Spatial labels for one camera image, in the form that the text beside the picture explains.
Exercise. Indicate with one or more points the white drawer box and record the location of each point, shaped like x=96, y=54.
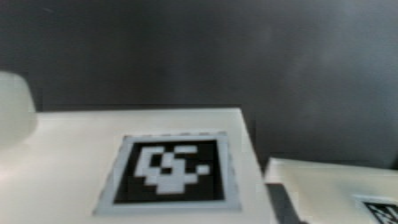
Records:
x=124, y=167

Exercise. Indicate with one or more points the white drawer cabinet housing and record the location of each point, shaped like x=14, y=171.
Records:
x=341, y=194

